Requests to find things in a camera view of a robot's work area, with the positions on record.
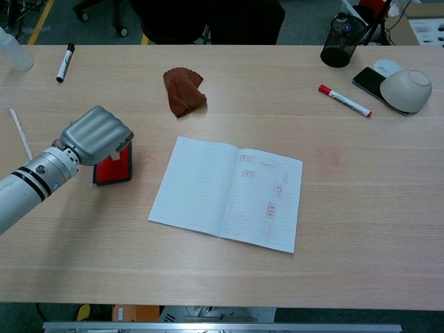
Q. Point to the black office chair base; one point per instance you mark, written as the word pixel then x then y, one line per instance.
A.
pixel 119 21

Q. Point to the brown crumpled cloth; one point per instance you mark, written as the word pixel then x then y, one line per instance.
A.
pixel 180 92

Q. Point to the open lined white notebook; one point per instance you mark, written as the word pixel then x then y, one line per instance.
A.
pixel 194 187

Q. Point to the black mesh pen holder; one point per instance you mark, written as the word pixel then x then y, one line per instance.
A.
pixel 338 45

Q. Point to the translucent plastic bottle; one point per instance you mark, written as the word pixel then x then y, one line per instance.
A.
pixel 15 55

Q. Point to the beige upturned bowl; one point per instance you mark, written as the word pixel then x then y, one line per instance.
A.
pixel 406 92

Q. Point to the red cap whiteboard marker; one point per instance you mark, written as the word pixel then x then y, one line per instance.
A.
pixel 345 100

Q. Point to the cardboard box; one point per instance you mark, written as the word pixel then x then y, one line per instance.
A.
pixel 421 12

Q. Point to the white round lid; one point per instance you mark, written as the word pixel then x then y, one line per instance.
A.
pixel 386 65

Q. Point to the red ink pad clear lid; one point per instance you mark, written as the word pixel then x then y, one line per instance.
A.
pixel 114 171

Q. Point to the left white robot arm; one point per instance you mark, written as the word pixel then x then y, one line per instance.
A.
pixel 27 187

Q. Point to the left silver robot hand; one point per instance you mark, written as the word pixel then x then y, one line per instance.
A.
pixel 93 135

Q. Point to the black smartphone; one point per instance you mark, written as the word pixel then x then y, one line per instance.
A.
pixel 367 79

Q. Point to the black cap whiteboard marker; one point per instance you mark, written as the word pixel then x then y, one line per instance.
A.
pixel 65 64

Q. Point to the orange box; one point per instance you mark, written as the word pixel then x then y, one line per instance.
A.
pixel 138 312

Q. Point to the aluminium rail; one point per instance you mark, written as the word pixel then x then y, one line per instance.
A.
pixel 222 327

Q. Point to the black tripod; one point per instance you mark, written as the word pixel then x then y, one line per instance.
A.
pixel 376 24

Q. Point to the person in black clothes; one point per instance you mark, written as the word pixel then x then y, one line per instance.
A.
pixel 208 21

